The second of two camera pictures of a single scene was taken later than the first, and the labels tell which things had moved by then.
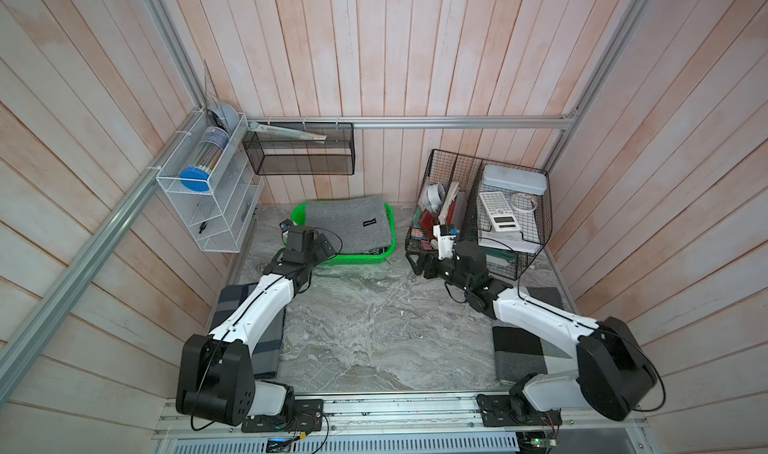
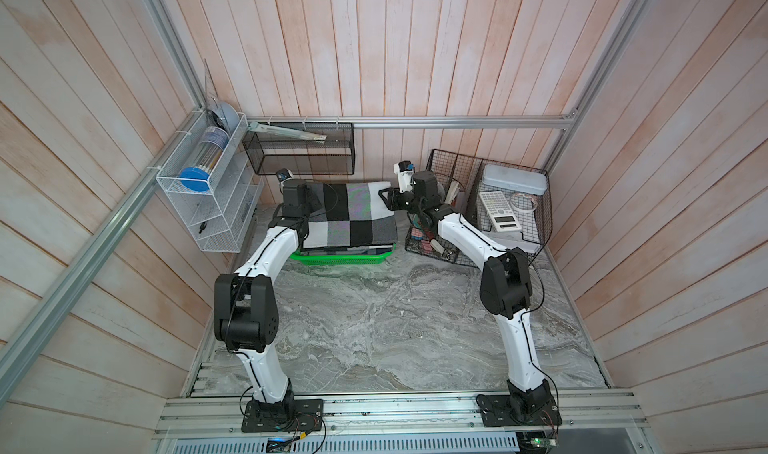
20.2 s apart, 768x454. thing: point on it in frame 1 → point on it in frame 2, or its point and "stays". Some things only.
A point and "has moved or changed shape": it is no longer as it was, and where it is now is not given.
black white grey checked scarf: (522, 351) → (350, 217)
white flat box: (507, 240) stays
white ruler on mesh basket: (285, 132) stays
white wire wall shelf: (215, 180) stays
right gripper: (434, 262) → (393, 197)
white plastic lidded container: (523, 180) stays
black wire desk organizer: (503, 209) stays
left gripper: (316, 247) → (308, 195)
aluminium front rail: (412, 418) stays
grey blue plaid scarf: (268, 353) has moved or changed shape
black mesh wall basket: (274, 153) stays
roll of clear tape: (523, 202) stays
